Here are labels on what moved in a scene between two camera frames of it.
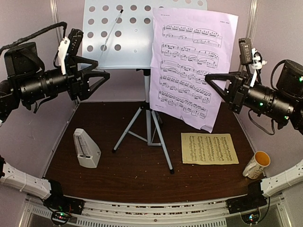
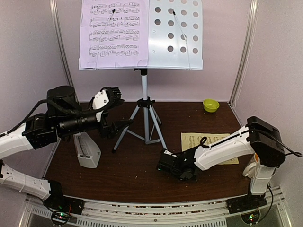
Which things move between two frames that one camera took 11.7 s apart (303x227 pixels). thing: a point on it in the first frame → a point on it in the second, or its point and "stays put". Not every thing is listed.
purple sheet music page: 186,46 → 114,34
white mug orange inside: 258,161 stays put
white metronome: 88,154 stays put
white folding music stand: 117,34 → 175,42
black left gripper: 75,89 → 115,127
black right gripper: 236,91 → 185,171
